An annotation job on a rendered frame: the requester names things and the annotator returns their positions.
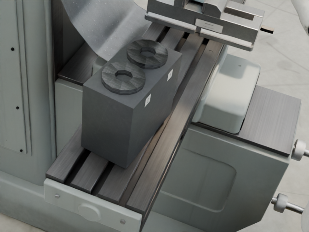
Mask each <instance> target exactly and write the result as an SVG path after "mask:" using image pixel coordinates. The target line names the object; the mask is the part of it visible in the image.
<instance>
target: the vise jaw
mask: <svg viewBox="0 0 309 232"><path fill-rule="evenodd" d="M228 2H229V0H204V2H203V7H202V11H201V12H203V13H204V14H206V15H209V16H212V17H216V18H219V19H220V18H221V16H222V14H223V12H224V10H225V8H226V6H227V4H228Z"/></svg>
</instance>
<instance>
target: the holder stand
mask: <svg viewBox="0 0 309 232"><path fill-rule="evenodd" d="M181 60H182V54H181V53H179V52H177V51H174V50H172V49H170V48H168V47H165V46H163V45H162V44H160V43H159V42H156V41H153V40H149V39H146V38H144V37H142V36H139V35H136V36H135V37H134V38H133V39H132V40H131V41H130V42H129V43H127V44H126V45H125V46H124V47H123V48H122V49H121V50H120V51H119V52H118V53H116V54H115V55H114V56H113V57H112V58H111V59H110V60H109V61H108V62H107V63H106V64H105V65H104V66H103V67H102V68H100V69H99V70H98V71H97V72H96V73H95V74H94V75H93V76H92V77H91V78H90V79H88V80H87V81H86V82H85V83H84V84H83V92H82V132H81V146H82V147H84V148H86V149H87V150H89V151H91V152H93V153H95V154H97V155H99V156H101V157H103V158H105V159H107V160H109V161H111V162H113V163H115V164H116V165H118V166H120V167H122V168H124V169H126V168H127V167H128V166H129V165H130V164H131V162H132V161H133V160H134V158H135V157H136V156H137V155H138V153H139V152H140V151H141V149H142V148H143V147H144V146H145V145H146V144H147V142H148V141H149V140H150V138H151V137H152V136H153V135H154V133H155V132H156V131H157V129H158V128H159V127H160V126H161V124H162V123H163V122H164V121H165V119H166V118H167V117H168V116H169V114H170V113H171V110H172V103H173V99H174V94H175V90H176V85H177V79H178V74H179V70H180V65H181Z"/></svg>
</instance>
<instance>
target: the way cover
mask: <svg viewBox="0 0 309 232"><path fill-rule="evenodd" d="M61 2H62V4H63V7H64V9H65V11H66V13H67V15H68V17H69V19H70V21H71V23H72V25H73V26H74V28H75V29H76V30H77V31H78V33H79V34H80V35H81V36H82V38H83V39H84V40H85V41H86V43H87V44H88V45H89V47H90V48H91V49H92V50H93V51H94V52H95V53H96V54H97V55H98V56H99V57H101V58H102V59H104V60H106V61H109V60H110V59H111V58H112V57H113V56H114V55H115V54H116V53H118V52H119V51H120V50H121V49H122V48H123V47H124V46H125V45H126V44H127V43H129V42H130V41H131V40H132V39H133V38H134V37H135V36H136V35H139V36H143V35H144V33H145V32H146V30H147V29H148V28H149V26H150V25H151V23H152V22H151V21H148V20H146V19H145V18H144V17H145V13H146V11H147V10H145V9H143V8H141V7H140V6H138V5H137V4H136V3H135V2H134V0H61ZM131 28H132V29H131ZM102 35H103V37H102ZM96 39H97V40H96Z"/></svg>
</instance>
